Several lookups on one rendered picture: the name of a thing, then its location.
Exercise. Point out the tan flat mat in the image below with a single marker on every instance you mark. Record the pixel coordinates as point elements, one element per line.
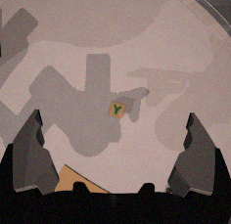
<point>68,177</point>

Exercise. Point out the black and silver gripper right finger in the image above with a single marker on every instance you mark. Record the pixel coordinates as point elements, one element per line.
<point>200,174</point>

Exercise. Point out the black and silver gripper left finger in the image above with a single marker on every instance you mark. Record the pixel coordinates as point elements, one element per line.
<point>27,171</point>

